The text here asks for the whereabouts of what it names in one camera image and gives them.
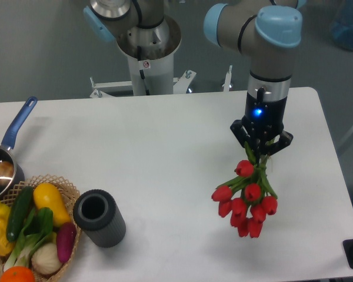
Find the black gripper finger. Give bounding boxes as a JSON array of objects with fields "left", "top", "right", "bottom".
[
  {"left": 230, "top": 120, "right": 252, "bottom": 147},
  {"left": 264, "top": 130, "right": 294, "bottom": 156}
]

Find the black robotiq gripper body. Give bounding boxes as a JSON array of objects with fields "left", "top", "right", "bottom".
[{"left": 242, "top": 94, "right": 287, "bottom": 155}]

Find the red tulip bouquet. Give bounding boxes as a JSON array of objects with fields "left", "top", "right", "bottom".
[{"left": 211, "top": 142, "right": 278, "bottom": 238}]

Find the dark grey ribbed vase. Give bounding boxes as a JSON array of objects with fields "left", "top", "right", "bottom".
[{"left": 73, "top": 189, "right": 126, "bottom": 248}]

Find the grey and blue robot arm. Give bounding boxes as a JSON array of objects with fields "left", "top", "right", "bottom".
[{"left": 83, "top": 1, "right": 303, "bottom": 157}]

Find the blue transparent container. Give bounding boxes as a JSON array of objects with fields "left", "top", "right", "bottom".
[{"left": 329, "top": 0, "right": 353, "bottom": 51}]

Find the purple eggplant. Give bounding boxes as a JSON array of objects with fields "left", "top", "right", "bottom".
[{"left": 56, "top": 223, "right": 76, "bottom": 263}]

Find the yellow squash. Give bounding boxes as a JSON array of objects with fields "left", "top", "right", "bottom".
[{"left": 33, "top": 183, "right": 71, "bottom": 227}]

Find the green bok choy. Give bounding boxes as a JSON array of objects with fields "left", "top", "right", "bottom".
[{"left": 4, "top": 207, "right": 54, "bottom": 271}]

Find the white garlic bulb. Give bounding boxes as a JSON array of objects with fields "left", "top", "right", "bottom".
[{"left": 31, "top": 243, "right": 62, "bottom": 276}]

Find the green cucumber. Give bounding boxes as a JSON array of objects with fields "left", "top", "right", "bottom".
[{"left": 6, "top": 186, "right": 33, "bottom": 243}]

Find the brown bread bun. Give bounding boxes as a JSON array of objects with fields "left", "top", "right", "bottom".
[{"left": 0, "top": 161, "right": 14, "bottom": 186}]

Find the orange fruit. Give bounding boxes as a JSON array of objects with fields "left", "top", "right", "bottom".
[{"left": 0, "top": 266, "right": 35, "bottom": 282}]

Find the woven wicker basket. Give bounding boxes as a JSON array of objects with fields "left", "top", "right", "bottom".
[{"left": 0, "top": 173, "right": 85, "bottom": 282}]

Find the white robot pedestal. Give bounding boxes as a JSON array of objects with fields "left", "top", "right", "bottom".
[{"left": 90, "top": 16, "right": 197, "bottom": 98}]

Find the blue handled saucepan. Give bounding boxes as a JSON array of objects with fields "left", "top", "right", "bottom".
[{"left": 0, "top": 96, "right": 38, "bottom": 199}]

